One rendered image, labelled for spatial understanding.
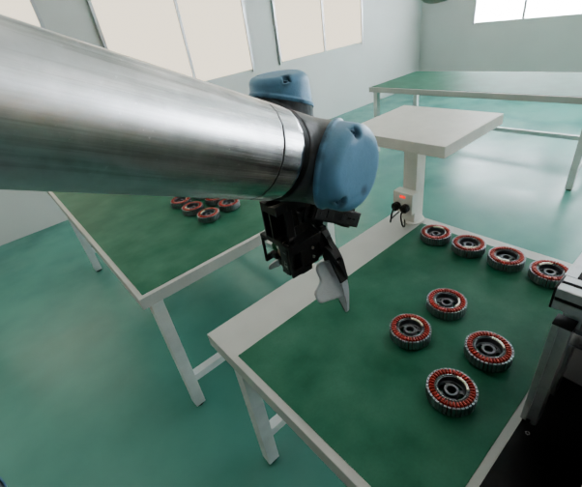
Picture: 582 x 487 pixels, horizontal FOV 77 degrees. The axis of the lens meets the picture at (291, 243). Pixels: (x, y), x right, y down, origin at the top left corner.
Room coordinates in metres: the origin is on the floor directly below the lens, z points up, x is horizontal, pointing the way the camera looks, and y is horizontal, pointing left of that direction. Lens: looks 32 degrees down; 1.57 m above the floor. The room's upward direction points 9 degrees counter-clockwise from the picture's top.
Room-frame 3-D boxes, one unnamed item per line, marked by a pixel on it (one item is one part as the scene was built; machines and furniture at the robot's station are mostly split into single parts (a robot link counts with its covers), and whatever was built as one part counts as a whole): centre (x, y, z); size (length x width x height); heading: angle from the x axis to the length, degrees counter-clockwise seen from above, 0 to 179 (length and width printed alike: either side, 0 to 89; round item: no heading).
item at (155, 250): (2.15, 0.69, 0.38); 1.85 x 1.10 x 0.75; 36
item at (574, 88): (3.66, -2.11, 0.38); 2.10 x 0.90 x 0.75; 36
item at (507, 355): (0.61, -0.46, 0.77); 0.11 x 0.11 x 0.04
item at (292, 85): (0.48, -0.01, 1.45); 0.09 x 0.08 x 0.11; 132
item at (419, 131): (1.19, -0.48, 0.98); 0.37 x 0.35 x 0.46; 36
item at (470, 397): (0.51, -0.32, 0.77); 0.11 x 0.11 x 0.04
